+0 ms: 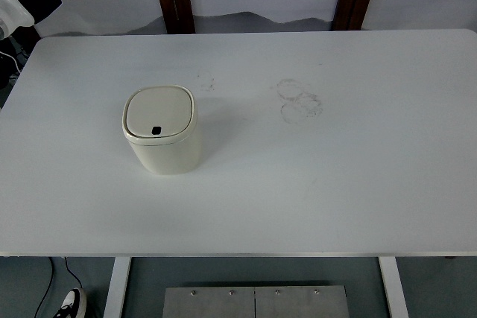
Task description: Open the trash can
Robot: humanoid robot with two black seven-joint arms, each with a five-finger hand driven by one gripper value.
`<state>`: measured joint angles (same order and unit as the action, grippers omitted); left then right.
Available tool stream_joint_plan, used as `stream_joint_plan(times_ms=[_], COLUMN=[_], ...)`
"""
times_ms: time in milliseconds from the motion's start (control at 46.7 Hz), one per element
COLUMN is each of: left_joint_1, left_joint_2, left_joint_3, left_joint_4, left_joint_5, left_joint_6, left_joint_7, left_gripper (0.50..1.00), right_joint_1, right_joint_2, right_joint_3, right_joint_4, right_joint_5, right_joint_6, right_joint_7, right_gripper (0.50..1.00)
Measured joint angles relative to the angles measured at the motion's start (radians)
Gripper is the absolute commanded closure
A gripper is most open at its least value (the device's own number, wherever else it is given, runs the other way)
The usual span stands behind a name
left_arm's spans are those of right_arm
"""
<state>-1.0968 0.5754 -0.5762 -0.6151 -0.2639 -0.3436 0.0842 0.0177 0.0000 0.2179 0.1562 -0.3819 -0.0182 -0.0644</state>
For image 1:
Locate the cream plastic trash can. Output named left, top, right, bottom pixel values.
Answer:
left=122, top=85, right=202, bottom=175

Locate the white silver robot forearm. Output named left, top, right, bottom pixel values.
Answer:
left=1, top=0, right=34, bottom=39

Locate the left white table leg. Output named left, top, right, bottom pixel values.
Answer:
left=103, top=257, right=132, bottom=318

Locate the white table leg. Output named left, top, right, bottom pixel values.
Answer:
left=103, top=257, right=132, bottom=318
left=379, top=256, right=409, bottom=318

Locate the black white sneaker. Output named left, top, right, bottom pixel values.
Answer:
left=53, top=287, right=87, bottom=318

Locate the right white table leg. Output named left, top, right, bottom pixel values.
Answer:
left=379, top=256, right=409, bottom=318

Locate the white cable at left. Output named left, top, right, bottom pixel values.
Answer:
left=0, top=51, right=22, bottom=77

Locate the black floor cable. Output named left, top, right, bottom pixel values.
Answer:
left=31, top=256, right=94, bottom=318

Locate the grey metal base plate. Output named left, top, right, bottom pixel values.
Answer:
left=162, top=285, right=350, bottom=317

